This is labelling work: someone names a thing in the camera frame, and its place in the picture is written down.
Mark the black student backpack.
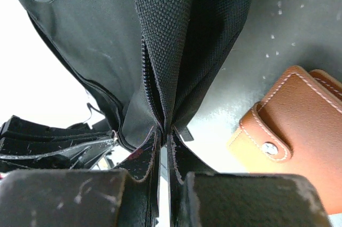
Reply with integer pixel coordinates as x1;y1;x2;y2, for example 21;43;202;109
19;0;251;151

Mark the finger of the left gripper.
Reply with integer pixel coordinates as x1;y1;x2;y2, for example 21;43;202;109
1;116;118;170

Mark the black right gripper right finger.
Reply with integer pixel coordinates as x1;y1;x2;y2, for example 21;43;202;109
167;129;330;226

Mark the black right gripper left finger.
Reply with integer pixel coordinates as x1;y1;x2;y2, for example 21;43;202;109
1;128;160;226

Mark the brown leather wallet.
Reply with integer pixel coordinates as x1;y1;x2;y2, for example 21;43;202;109
227;66;341;214

